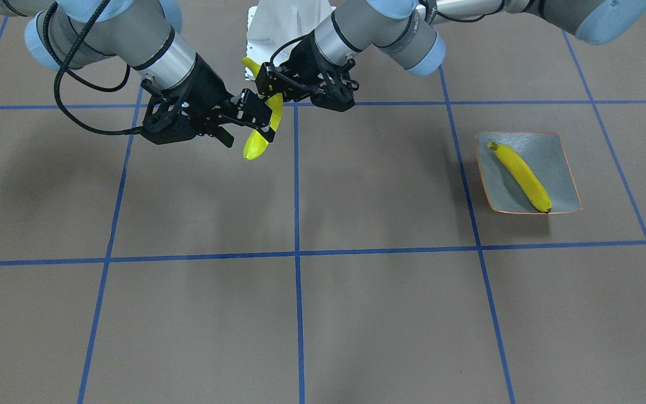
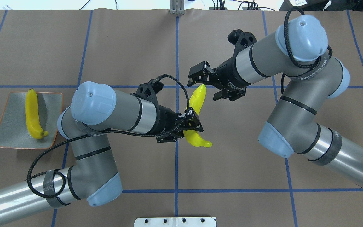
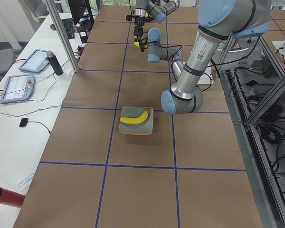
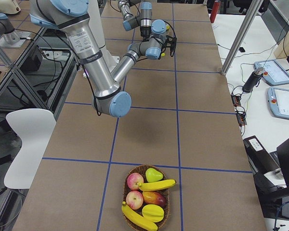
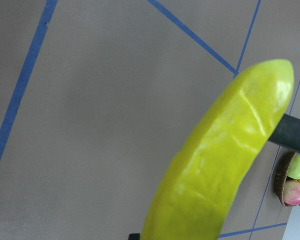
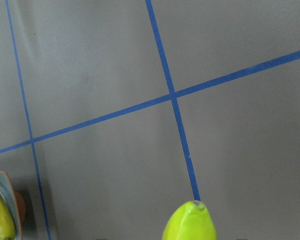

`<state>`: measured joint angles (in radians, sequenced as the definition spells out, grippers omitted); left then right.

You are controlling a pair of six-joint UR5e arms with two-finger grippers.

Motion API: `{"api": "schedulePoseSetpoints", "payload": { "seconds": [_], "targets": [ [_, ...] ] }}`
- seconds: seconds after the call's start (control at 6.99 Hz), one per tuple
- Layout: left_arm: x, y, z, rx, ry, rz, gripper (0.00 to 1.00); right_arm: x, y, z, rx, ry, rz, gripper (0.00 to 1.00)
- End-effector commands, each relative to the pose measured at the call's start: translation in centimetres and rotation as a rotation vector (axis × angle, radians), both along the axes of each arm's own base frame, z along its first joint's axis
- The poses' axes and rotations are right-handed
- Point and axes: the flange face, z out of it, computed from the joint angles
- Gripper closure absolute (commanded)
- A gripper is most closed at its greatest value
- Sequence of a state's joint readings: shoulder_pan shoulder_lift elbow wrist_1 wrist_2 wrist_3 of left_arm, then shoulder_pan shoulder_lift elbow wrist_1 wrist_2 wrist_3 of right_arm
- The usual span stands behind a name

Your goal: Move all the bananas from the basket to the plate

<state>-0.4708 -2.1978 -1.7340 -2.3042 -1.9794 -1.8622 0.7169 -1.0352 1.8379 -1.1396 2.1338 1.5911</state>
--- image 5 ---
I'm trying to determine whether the greenish yellow banana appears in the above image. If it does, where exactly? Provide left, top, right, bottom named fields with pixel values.
left=141, top=59, right=295, bottom=240

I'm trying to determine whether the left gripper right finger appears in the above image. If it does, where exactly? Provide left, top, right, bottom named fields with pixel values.
left=268, top=114, right=300, bottom=154

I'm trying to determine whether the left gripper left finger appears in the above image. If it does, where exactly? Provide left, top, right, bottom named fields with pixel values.
left=128, top=233, right=141, bottom=240

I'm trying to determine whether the pink red apple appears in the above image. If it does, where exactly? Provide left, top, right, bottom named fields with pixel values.
left=283, top=180, right=300, bottom=206

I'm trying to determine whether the green pear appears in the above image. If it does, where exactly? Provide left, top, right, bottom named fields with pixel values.
left=287, top=154, right=300, bottom=180

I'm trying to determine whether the brown wicker basket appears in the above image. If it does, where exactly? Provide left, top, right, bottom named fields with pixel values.
left=273, top=151, right=297, bottom=207

